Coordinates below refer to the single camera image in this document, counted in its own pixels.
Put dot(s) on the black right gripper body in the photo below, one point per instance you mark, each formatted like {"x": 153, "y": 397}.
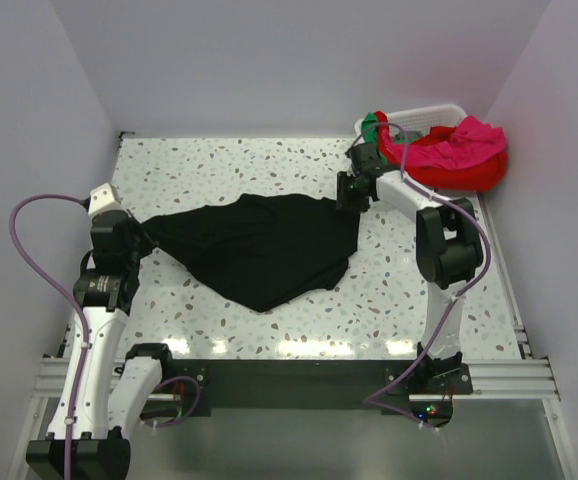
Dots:
{"x": 349, "y": 194}

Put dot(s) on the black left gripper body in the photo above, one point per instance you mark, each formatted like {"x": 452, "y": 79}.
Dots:
{"x": 134, "y": 251}

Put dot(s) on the black t shirt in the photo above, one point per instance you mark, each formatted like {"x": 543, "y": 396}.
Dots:
{"x": 261, "y": 251}

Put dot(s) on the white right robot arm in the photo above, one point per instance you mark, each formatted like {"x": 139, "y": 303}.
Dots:
{"x": 448, "y": 246}

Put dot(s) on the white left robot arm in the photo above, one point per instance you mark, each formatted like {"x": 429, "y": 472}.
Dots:
{"x": 89, "y": 435}

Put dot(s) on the green t shirt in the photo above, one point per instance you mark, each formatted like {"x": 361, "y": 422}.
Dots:
{"x": 369, "y": 128}

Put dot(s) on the white plastic laundry basket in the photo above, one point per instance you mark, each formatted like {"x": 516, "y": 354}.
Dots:
{"x": 421, "y": 120}

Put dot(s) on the red t shirt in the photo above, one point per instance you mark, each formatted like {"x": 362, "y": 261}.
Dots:
{"x": 477, "y": 179}

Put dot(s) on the pink t shirt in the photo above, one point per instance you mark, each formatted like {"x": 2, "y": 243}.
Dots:
{"x": 469, "y": 144}

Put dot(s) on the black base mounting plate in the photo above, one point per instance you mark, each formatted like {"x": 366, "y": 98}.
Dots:
{"x": 422, "y": 391}

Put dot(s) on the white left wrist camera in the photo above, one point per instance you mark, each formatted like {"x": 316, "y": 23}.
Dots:
{"x": 102, "y": 199}

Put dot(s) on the aluminium frame rail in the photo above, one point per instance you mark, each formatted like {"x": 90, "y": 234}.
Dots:
{"x": 491, "y": 380}

